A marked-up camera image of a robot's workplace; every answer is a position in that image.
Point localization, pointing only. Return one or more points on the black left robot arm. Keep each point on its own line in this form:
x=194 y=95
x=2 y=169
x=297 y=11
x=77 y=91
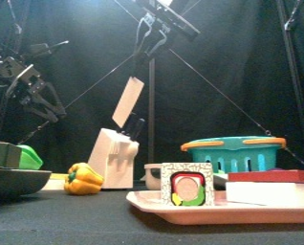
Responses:
x=42 y=48

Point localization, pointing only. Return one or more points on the green toy food piece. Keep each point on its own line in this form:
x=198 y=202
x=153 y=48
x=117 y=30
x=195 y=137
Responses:
x=30 y=158

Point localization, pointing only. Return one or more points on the dark toy box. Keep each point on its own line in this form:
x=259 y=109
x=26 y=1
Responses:
x=3 y=154

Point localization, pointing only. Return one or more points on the white toy knife block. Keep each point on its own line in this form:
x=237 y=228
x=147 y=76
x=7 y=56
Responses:
x=113 y=159

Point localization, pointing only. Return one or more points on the toy butter block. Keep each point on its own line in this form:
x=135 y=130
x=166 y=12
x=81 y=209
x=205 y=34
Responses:
x=57 y=182

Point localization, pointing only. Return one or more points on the yellow toy bell pepper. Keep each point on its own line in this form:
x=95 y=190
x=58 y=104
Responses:
x=85 y=180

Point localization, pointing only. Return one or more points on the white toy bowl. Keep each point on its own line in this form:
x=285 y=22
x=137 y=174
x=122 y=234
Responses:
x=153 y=177

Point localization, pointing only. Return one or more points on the patterned box with food picture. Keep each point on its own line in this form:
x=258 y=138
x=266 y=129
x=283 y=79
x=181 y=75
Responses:
x=167 y=178

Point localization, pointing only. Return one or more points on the pink serving tray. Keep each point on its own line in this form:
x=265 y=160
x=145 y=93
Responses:
x=210 y=212

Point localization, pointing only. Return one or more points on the red and white box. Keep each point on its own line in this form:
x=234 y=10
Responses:
x=270 y=188

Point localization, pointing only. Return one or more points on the vertical metal frame pole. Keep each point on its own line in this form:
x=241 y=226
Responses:
x=151 y=111

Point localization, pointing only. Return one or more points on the slanted black frame pole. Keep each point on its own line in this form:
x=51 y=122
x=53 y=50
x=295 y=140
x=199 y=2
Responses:
x=293 y=79

